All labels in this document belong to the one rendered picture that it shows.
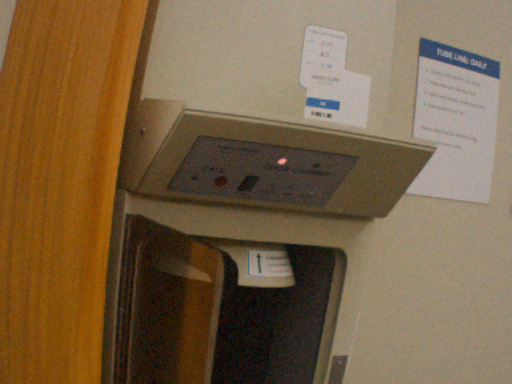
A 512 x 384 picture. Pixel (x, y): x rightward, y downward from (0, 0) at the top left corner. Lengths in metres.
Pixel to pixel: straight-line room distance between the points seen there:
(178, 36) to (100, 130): 0.18
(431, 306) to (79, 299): 1.01
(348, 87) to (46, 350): 0.46
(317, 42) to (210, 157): 0.22
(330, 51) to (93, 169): 0.36
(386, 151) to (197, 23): 0.25
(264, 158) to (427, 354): 0.91
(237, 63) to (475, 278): 0.93
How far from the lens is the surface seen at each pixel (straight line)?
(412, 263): 2.04
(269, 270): 1.41
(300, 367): 1.50
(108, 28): 1.21
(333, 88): 1.31
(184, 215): 1.33
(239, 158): 1.26
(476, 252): 2.13
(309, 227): 1.40
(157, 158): 1.23
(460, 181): 2.08
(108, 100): 1.18
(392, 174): 1.36
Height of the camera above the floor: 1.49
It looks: 3 degrees down
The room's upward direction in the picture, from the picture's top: 8 degrees clockwise
